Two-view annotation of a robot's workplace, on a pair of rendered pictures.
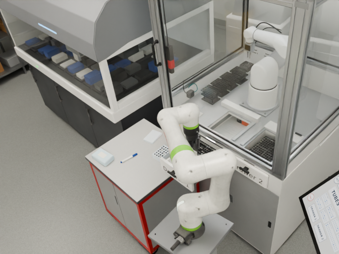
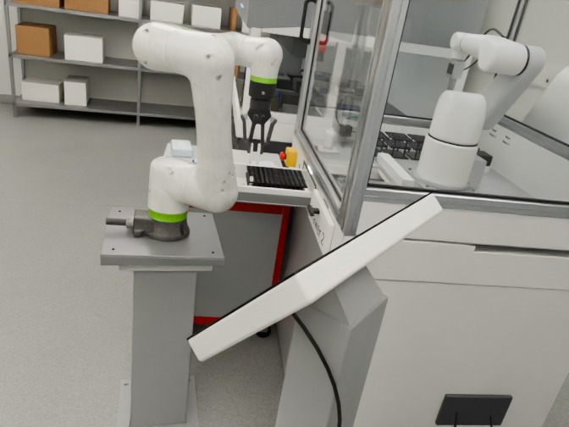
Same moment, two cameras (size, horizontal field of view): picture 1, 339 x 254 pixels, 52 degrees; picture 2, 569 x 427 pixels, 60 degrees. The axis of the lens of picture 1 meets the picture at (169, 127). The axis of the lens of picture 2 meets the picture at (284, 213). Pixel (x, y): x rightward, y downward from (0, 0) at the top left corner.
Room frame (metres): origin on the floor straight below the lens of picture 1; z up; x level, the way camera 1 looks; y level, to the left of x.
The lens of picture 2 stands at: (0.08, -1.04, 1.55)
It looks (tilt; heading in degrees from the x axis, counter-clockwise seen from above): 24 degrees down; 28
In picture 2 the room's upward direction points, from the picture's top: 9 degrees clockwise
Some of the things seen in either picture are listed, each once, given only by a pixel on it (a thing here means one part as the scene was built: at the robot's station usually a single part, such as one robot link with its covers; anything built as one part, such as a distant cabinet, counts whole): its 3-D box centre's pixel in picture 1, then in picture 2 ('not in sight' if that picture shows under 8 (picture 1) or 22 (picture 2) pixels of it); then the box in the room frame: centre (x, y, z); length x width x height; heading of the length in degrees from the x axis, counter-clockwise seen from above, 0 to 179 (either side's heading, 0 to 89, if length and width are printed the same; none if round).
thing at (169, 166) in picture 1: (176, 174); not in sight; (1.51, 0.00, 0.87); 0.29 x 0.02 x 0.11; 38
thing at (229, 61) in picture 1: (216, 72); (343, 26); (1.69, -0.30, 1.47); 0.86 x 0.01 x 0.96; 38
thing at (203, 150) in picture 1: (198, 157); (274, 183); (1.63, -0.16, 0.87); 0.22 x 0.18 x 0.06; 128
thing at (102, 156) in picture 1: (103, 156); (181, 147); (1.85, 0.51, 0.78); 0.15 x 0.10 x 0.04; 45
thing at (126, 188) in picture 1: (148, 188); (218, 240); (1.84, 0.24, 0.38); 0.62 x 0.58 x 0.76; 38
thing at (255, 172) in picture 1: (247, 170); (320, 219); (1.46, -0.45, 0.87); 0.29 x 0.02 x 0.11; 38
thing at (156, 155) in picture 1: (162, 153); not in sight; (1.81, 0.08, 0.78); 0.12 x 0.08 x 0.04; 134
